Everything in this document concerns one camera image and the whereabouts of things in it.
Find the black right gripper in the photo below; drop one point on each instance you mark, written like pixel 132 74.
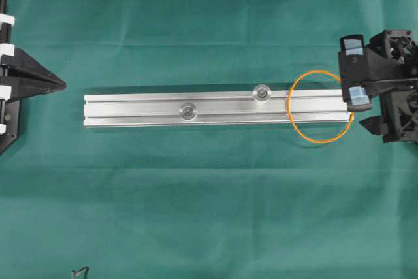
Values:
pixel 398 119

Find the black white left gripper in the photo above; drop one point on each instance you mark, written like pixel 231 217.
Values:
pixel 35 79

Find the orange rubber band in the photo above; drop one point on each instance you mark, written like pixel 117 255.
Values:
pixel 290 114

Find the silver pulley shaft centre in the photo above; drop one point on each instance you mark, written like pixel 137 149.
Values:
pixel 188 111

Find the green table cloth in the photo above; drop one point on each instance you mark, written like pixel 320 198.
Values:
pixel 239 201

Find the silver aluminium extrusion rail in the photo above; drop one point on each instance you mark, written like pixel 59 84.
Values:
pixel 214 108

